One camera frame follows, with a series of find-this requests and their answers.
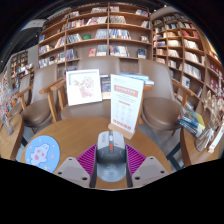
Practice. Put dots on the small white table sign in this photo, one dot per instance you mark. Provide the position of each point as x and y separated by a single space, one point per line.
216 138

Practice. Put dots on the wide wooden bookshelf unit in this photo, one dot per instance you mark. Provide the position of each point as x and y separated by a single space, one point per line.
100 33

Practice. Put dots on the white sign on wooden base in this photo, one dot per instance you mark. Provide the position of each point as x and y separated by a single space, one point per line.
126 103

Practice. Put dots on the stack of books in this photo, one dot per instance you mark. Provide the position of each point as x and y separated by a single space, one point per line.
191 121

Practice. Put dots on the distant wooden bookshelf unit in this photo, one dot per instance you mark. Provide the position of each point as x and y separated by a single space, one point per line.
20 65

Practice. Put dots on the white framed picture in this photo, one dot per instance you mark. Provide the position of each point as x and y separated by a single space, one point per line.
83 87

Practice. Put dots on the beige armchair with wooden arms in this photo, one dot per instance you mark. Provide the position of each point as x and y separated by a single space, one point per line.
86 111
160 115
36 113

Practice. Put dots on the dark upright book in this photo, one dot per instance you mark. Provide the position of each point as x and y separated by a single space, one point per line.
105 85

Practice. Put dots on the round wooden side table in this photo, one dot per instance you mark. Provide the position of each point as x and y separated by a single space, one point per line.
196 153
10 140

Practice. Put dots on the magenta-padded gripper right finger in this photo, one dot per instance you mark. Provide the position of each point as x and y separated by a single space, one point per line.
136 160

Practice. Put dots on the angled wooden bookshelf unit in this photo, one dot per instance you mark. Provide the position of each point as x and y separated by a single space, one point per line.
186 50

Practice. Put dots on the teal book stack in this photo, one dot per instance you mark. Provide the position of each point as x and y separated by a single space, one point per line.
140 78

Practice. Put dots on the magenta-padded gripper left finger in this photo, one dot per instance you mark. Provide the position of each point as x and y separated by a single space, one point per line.
85 160

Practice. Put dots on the round blue mouse pad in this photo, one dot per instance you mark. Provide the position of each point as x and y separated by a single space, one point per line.
41 153

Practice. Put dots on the grey computer mouse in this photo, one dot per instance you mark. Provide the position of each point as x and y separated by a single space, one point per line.
111 156

